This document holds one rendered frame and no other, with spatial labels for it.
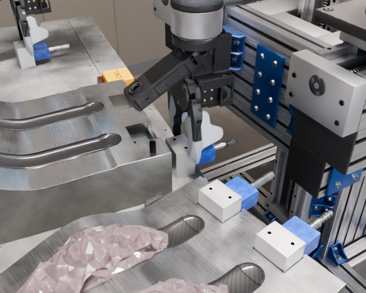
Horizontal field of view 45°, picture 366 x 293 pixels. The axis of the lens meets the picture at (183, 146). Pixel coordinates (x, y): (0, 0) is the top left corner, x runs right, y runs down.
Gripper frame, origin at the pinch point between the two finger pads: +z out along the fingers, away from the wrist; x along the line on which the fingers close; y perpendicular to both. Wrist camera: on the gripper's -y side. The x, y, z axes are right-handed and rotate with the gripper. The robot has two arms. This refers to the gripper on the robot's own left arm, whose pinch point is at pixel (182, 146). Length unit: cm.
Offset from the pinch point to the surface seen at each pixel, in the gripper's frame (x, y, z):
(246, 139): 99, 79, 85
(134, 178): -6.0, -10.8, -1.1
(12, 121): 13.4, -25.8, -3.9
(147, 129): 3.4, -5.1, -2.7
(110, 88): 17.3, -7.5, -4.3
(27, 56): 52, -19, 1
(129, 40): 189, 49, 62
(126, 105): 14.2, -5.4, -1.7
